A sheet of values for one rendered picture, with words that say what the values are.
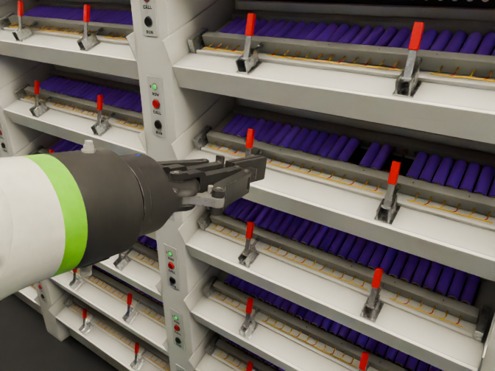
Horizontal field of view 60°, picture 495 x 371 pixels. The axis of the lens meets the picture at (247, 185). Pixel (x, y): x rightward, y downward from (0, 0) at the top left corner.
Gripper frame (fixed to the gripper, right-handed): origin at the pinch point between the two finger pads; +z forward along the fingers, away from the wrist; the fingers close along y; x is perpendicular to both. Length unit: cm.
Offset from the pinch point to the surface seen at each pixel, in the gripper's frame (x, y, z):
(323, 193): -6.9, 1.0, 23.1
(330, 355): -44, 4, 34
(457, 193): -2.1, 21.0, 26.2
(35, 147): -21, -100, 30
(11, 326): -99, -124, 33
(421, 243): -9.5, 18.6, 21.1
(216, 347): -62, -28, 39
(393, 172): -0.2, 12.3, 21.3
